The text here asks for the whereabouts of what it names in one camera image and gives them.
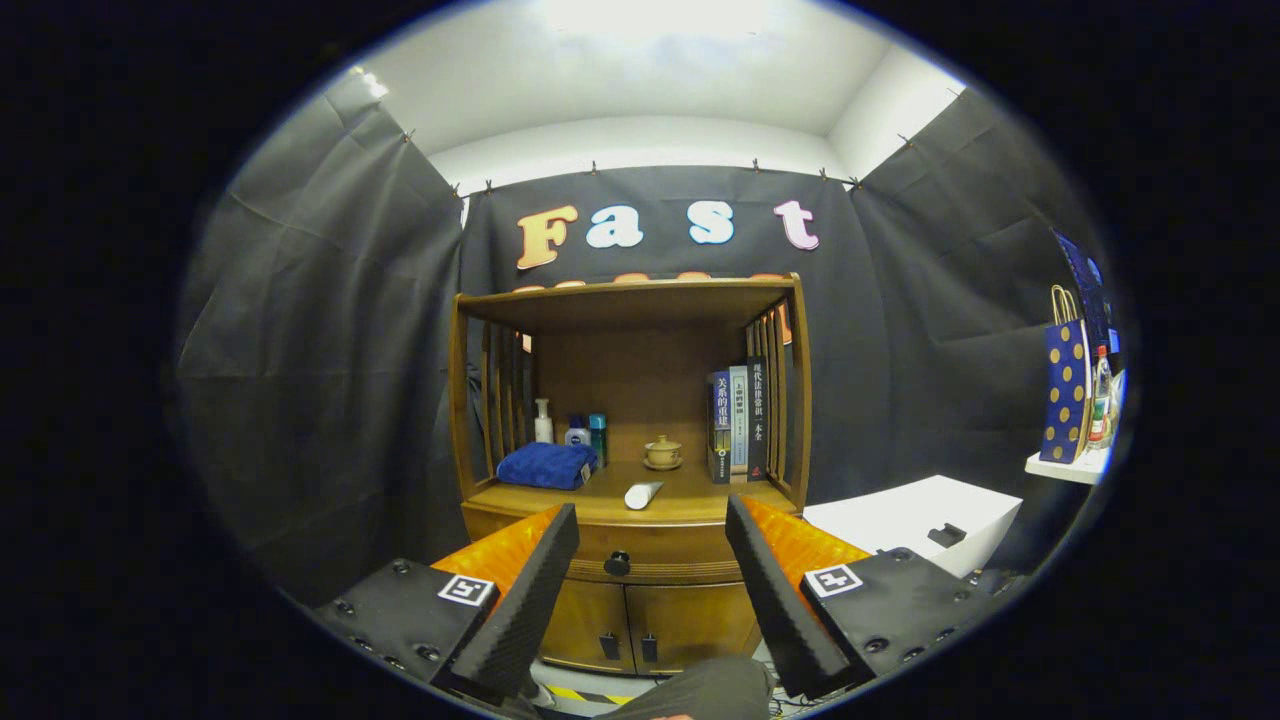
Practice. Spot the white shelf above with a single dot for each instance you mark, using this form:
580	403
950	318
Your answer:
1065	468

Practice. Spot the book with light blue spine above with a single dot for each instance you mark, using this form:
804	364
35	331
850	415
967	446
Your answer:
739	420

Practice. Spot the book with dark spine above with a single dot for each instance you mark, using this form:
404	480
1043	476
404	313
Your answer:
758	420

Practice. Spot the white box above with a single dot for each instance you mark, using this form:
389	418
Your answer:
900	515

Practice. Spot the teal transparent bottle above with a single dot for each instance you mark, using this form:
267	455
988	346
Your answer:
598	440

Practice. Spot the dark blue bag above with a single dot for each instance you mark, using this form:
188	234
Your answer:
1088	280

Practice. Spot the wooden drawer with black knob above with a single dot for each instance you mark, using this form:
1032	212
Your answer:
670	548

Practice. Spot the blue gold-dotted gift bag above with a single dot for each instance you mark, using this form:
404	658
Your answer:
1064	390

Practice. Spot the wooden cabinet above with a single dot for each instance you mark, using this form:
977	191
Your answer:
630	370

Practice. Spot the yellow black floor tape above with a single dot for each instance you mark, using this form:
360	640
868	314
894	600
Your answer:
590	694

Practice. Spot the red-capped clear bottle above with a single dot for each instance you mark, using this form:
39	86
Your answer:
1102	400

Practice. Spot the wooden countertop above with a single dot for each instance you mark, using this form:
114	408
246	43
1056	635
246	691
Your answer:
700	495

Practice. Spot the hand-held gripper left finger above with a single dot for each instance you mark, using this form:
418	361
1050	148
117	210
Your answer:
530	600

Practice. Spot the beige lidded tea cup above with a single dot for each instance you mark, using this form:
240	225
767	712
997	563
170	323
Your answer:
663	451

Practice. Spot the white bottle blue cap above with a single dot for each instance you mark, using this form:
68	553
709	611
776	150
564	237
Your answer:
577	436

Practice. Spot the blue folded towel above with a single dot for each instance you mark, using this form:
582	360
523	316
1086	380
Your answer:
545	465

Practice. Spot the wooden cabinet door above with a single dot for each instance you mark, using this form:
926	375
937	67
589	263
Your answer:
690	625
585	620

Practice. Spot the white squeeze tube green print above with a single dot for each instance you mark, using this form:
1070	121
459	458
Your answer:
642	495

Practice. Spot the black backdrop cloth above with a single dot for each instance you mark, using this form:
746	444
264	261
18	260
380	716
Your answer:
330	350

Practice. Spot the white pump bottle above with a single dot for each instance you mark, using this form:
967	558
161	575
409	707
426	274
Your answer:
543	428

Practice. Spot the person's leg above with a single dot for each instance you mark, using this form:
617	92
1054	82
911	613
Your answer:
700	690

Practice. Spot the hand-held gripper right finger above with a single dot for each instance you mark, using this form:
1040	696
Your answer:
770	600

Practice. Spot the beige saucer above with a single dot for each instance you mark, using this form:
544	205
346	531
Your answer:
663	466

